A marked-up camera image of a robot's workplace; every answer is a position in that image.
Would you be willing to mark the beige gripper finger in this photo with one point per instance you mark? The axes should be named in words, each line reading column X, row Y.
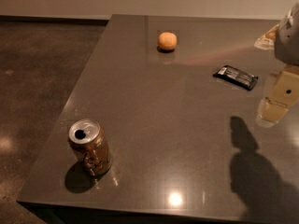
column 280, row 94

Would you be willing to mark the dented orange soda can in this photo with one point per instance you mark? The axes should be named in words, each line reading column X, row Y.
column 88, row 142

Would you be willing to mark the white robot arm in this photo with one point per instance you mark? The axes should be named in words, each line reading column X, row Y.
column 286, row 47

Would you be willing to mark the clear plastic snack package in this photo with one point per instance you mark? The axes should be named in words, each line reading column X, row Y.
column 267, row 40

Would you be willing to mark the black snack bar wrapper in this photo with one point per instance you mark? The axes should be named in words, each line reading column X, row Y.
column 236, row 76

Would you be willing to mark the small orange ball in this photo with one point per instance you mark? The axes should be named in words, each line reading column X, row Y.
column 167, row 41

